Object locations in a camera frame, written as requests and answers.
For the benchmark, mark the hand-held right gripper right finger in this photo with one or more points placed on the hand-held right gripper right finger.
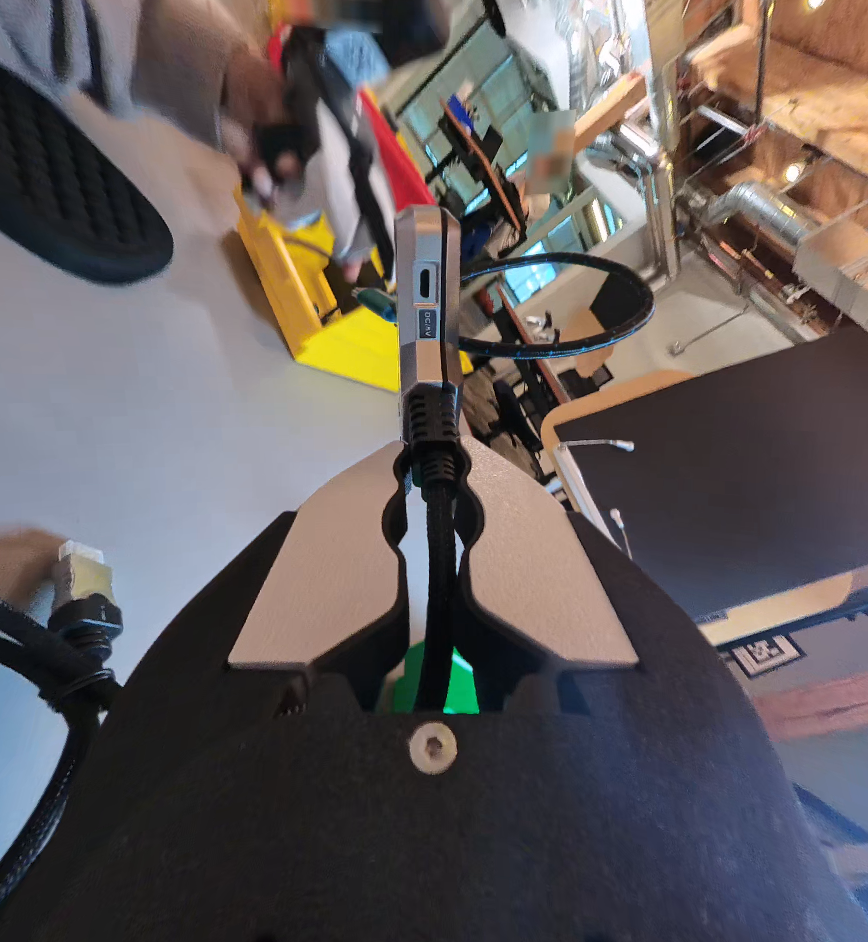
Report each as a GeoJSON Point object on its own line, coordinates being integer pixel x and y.
{"type": "Point", "coordinates": [544, 581]}

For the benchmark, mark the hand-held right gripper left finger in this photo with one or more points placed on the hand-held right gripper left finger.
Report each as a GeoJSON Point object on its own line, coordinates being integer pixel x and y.
{"type": "Point", "coordinates": [323, 581]}

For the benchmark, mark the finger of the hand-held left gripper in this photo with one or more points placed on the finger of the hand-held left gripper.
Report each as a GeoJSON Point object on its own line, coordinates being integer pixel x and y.
{"type": "Point", "coordinates": [338, 184]}
{"type": "Point", "coordinates": [382, 191]}

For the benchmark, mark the green plastic bin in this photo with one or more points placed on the green plastic bin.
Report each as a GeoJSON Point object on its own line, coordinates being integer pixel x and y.
{"type": "Point", "coordinates": [467, 688]}

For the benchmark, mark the yellow plastic bin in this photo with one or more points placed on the yellow plastic bin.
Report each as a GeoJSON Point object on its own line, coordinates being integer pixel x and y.
{"type": "Point", "coordinates": [345, 346]}

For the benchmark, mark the person's left forearm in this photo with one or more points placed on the person's left forearm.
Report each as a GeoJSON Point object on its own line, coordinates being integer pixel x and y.
{"type": "Point", "coordinates": [169, 51]}

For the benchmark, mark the person's left hand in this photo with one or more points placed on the person's left hand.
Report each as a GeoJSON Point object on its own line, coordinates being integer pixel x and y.
{"type": "Point", "coordinates": [257, 96]}

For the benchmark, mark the red plastic bin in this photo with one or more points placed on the red plastic bin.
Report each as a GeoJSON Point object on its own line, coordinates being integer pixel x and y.
{"type": "Point", "coordinates": [404, 169]}

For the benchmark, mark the white desk stand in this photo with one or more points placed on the white desk stand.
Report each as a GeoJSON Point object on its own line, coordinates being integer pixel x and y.
{"type": "Point", "coordinates": [581, 486]}

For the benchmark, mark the background desk with black legs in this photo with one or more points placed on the background desk with black legs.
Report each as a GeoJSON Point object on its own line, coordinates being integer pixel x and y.
{"type": "Point", "coordinates": [489, 158]}

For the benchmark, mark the black office chair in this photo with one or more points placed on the black office chair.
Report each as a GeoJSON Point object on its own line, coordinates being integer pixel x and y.
{"type": "Point", "coordinates": [515, 412]}

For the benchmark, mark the black white marker tag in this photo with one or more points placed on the black white marker tag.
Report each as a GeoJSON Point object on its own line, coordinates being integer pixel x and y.
{"type": "Point", "coordinates": [765, 653]}

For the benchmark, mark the wooden chair with black back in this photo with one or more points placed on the wooden chair with black back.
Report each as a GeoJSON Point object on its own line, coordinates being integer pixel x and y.
{"type": "Point", "coordinates": [588, 346]}

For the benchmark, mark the black textured wrist rest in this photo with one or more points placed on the black textured wrist rest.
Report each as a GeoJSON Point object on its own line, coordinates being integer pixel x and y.
{"type": "Point", "coordinates": [51, 169]}

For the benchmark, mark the metal ceiling unit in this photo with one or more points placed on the metal ceiling unit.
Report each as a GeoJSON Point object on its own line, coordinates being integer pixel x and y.
{"type": "Point", "coordinates": [860, 272]}

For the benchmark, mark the silver ventilation duct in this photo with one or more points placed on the silver ventilation duct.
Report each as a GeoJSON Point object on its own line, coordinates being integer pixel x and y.
{"type": "Point", "coordinates": [757, 206]}

